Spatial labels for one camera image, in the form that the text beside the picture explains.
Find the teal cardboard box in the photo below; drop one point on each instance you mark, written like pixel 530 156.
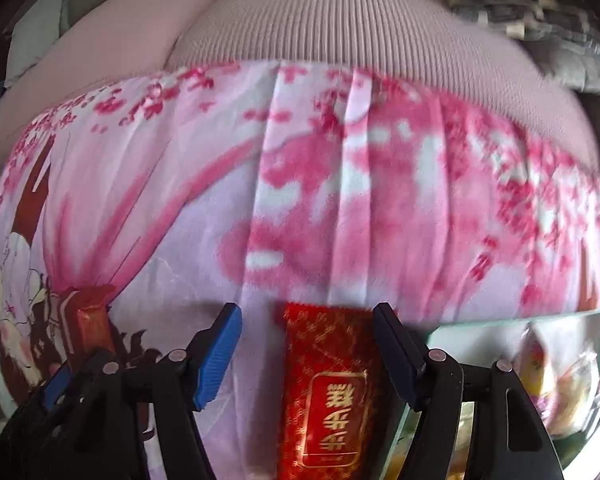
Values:
pixel 480 335

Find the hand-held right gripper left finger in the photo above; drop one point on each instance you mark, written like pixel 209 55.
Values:
pixel 217 355

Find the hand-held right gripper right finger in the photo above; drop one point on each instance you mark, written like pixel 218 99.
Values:
pixel 395 355

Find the clear packet of white pastry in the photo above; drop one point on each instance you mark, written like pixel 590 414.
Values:
pixel 572 385

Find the red gold snack packet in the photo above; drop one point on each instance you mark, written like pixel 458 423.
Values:
pixel 330 400

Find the printed cartoon blanket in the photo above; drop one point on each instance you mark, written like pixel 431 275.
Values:
pixel 330 210

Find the black white patterned pillow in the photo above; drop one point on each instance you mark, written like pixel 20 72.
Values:
pixel 500 0

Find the dark red biscuit packet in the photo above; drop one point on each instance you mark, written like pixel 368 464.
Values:
pixel 92 325

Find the pale grey pillow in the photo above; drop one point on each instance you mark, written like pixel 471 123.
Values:
pixel 35 30

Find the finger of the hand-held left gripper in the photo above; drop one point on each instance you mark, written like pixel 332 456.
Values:
pixel 57 387

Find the pink ribbed sofa cover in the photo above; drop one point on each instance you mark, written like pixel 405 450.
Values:
pixel 330 20

